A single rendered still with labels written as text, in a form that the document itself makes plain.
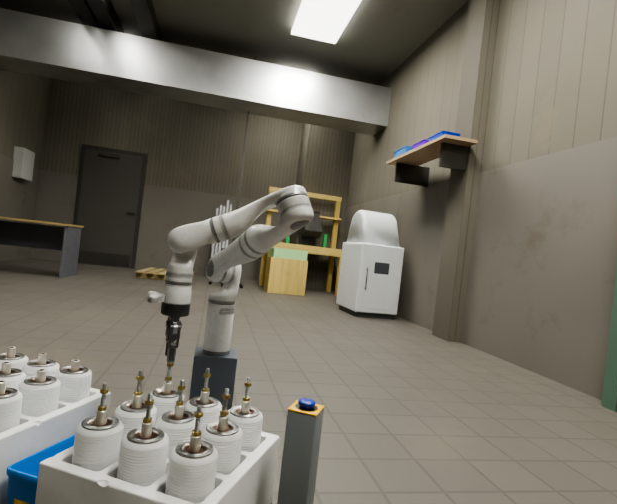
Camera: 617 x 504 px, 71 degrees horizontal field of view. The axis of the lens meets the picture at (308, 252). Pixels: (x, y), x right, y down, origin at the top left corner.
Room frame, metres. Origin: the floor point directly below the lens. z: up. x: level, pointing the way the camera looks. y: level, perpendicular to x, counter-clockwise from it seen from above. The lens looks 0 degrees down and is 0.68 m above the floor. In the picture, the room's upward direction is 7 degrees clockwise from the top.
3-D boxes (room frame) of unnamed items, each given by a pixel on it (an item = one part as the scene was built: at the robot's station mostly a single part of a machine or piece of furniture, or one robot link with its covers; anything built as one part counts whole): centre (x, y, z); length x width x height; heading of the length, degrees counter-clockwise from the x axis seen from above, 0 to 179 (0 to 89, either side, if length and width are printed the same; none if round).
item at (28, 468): (1.09, 0.53, 0.06); 0.30 x 0.11 x 0.12; 164
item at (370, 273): (5.29, -0.78, 0.63); 0.71 x 0.58 x 1.26; 12
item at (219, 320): (1.47, 0.27, 0.39); 0.09 x 0.09 x 0.17; 12
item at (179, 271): (1.18, 0.34, 0.63); 0.09 x 0.07 x 0.15; 3
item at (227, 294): (1.48, 0.27, 0.54); 0.09 x 0.09 x 0.17; 39
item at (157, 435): (0.91, 0.30, 0.25); 0.08 x 0.08 x 0.01
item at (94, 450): (0.94, 0.41, 0.16); 0.10 x 0.10 x 0.18
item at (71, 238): (5.59, 3.69, 0.34); 1.23 x 0.63 x 0.69; 102
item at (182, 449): (0.87, 0.18, 0.25); 0.08 x 0.08 x 0.01
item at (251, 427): (1.10, 0.11, 0.16); 0.10 x 0.10 x 0.18
